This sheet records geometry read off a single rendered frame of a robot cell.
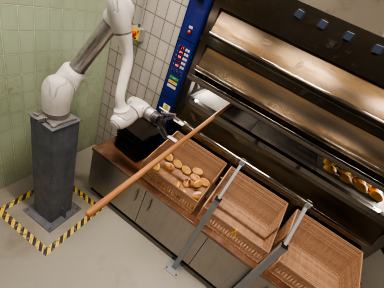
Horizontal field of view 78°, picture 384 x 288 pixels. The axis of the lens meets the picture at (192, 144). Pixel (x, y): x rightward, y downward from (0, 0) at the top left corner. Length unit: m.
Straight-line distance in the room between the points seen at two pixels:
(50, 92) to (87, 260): 1.32
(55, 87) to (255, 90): 1.30
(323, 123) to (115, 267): 1.91
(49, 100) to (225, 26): 1.25
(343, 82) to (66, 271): 2.32
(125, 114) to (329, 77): 1.30
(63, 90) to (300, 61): 1.48
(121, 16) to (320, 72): 1.23
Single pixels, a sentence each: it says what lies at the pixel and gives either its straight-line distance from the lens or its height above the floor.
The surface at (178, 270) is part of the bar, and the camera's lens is 2.32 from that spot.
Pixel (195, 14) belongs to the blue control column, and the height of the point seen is 1.79.
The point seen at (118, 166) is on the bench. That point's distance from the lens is 2.05.
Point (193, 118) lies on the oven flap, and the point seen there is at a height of 1.03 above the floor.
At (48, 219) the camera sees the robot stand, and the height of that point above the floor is 0.03.
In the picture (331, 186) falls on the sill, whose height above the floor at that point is 1.17.
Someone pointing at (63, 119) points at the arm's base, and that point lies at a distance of 1.69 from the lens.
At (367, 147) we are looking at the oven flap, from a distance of 1.91.
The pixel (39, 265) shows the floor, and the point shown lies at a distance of 2.24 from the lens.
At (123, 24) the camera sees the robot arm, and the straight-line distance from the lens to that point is 1.41.
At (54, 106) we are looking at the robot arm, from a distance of 1.62.
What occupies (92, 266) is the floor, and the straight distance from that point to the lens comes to 2.22.
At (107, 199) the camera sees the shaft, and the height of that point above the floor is 1.20.
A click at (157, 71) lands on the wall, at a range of 2.18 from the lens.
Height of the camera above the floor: 2.02
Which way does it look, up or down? 34 degrees down
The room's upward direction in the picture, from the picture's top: 24 degrees clockwise
